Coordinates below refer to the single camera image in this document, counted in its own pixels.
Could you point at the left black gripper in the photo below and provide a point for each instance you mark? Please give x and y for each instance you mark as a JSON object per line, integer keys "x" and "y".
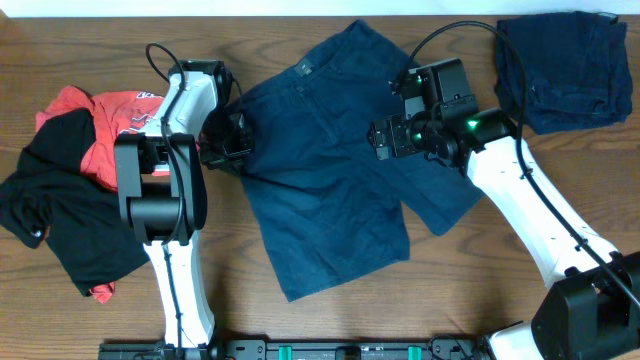
{"x": 243, "y": 147}

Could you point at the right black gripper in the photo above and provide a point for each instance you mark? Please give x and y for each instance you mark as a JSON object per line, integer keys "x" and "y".
{"x": 397, "y": 125}

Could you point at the dark blue shorts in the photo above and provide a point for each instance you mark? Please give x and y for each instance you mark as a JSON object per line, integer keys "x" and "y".
{"x": 329, "y": 210}

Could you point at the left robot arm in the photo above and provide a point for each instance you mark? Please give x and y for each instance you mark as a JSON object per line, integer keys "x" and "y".
{"x": 162, "y": 192}

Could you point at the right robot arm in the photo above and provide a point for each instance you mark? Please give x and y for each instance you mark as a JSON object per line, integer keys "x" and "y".
{"x": 591, "y": 310}

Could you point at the red printed t-shirt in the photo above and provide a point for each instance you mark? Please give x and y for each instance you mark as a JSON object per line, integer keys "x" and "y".
{"x": 114, "y": 114}

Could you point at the black t-shirt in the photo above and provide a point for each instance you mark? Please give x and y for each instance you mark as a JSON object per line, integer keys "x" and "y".
{"x": 47, "y": 200}

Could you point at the folded navy garment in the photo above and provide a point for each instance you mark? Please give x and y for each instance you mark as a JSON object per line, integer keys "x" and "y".
{"x": 575, "y": 70}

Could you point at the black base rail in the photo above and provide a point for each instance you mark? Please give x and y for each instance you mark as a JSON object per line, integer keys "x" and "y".
{"x": 435, "y": 349}

